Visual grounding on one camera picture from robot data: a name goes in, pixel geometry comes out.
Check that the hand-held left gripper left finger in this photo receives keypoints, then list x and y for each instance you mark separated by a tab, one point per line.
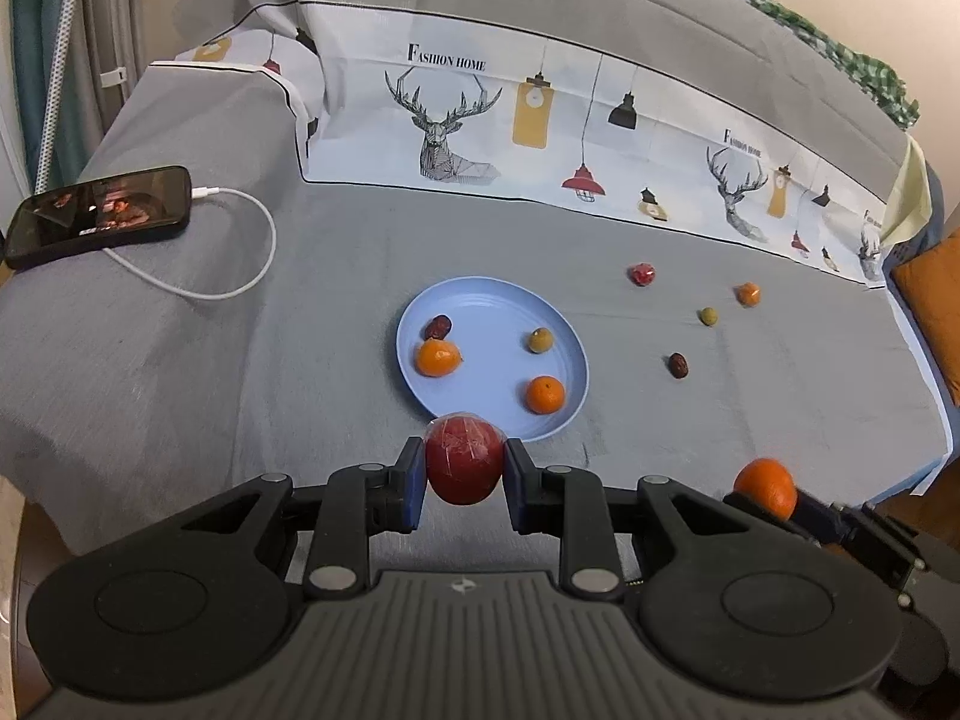
414	487

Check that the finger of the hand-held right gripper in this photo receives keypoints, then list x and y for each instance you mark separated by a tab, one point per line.
739	504
814	514

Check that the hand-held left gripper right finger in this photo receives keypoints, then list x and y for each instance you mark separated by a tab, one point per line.
517	487

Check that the small orange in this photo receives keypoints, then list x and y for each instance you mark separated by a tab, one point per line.
544	395
437	358
748	294
765	484

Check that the red apple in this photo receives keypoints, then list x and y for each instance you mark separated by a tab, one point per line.
465	465

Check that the blue plate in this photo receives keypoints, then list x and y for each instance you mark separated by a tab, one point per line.
487	345

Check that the small green fruit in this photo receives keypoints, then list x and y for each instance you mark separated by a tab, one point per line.
539	340
708	316

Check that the dark red jujube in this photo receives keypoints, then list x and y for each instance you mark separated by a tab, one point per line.
438	327
679	365

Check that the orange pillow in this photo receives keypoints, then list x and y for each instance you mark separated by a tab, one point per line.
934	315

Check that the red wrapped candy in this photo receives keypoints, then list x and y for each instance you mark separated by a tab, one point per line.
642	275

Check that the pale yellow cloth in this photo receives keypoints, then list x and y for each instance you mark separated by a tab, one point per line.
911	195

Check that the grey deer print bedsheet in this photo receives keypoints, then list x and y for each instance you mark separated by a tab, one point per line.
360	135

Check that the black smartphone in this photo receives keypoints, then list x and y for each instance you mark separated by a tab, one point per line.
90	214

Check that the green checked cloth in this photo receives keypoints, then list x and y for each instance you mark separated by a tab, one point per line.
862	67

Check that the white tag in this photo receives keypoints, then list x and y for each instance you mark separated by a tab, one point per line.
112	77

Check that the grey curtain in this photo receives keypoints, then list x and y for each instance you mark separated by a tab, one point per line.
112	15

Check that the white pole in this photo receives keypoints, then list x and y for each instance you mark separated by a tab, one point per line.
64	45

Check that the teal curtain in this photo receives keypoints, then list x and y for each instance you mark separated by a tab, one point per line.
34	52

